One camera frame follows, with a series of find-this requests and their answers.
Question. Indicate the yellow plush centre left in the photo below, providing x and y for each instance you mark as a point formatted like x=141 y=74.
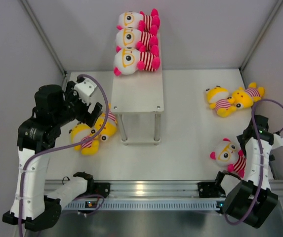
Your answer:
x=82 y=132

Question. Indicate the white two-tier shelf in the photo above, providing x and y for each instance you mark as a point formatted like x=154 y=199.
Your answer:
x=137 y=102

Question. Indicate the yellow plush right front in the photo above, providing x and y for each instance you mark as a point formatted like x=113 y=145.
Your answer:
x=219 y=100

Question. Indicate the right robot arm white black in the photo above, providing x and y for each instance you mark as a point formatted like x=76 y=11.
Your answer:
x=250 y=199

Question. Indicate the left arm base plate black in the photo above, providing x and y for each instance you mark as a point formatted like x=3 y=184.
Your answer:
x=101 y=188

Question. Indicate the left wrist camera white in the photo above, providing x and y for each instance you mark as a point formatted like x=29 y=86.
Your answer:
x=85 y=89

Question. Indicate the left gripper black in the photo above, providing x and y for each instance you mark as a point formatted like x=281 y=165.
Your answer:
x=71 y=95

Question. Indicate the white slotted cable duct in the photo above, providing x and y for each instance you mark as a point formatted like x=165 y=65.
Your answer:
x=199 y=205

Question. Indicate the white plush pink striped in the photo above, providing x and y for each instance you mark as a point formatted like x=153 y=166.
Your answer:
x=139 y=20
x=135 y=38

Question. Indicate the aluminium front rail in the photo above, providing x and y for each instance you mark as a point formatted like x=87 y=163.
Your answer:
x=157 y=189

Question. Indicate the yellow plush right back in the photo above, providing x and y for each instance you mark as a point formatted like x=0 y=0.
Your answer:
x=246 y=97

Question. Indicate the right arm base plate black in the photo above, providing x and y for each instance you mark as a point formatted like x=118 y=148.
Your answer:
x=210 y=190

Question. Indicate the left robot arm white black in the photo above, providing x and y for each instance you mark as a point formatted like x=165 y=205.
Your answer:
x=55 y=107

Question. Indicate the yellow plush striped top left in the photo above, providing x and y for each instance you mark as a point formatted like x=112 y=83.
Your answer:
x=110 y=127

